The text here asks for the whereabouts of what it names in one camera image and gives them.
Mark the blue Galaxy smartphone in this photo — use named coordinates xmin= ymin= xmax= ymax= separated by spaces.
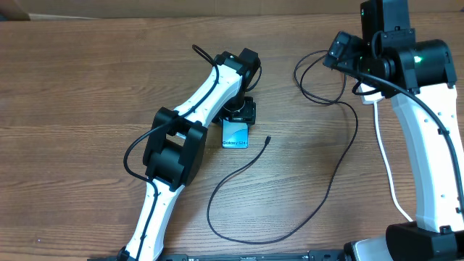
xmin=222 ymin=120 xmax=249 ymax=149

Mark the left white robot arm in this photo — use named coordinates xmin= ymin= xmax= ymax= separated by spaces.
xmin=116 ymin=45 xmax=262 ymax=260

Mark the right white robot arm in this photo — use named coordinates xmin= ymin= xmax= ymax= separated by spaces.
xmin=324 ymin=1 xmax=463 ymax=260

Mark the white power strip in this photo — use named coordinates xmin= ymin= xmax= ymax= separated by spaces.
xmin=359 ymin=83 xmax=384 ymax=104

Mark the cardboard backdrop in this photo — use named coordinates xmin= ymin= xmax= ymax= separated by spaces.
xmin=0 ymin=0 xmax=464 ymax=21

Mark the black charging cable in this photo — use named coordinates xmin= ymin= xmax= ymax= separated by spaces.
xmin=207 ymin=49 xmax=360 ymax=245

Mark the white power strip cord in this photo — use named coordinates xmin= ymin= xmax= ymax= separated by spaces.
xmin=373 ymin=101 xmax=414 ymax=223

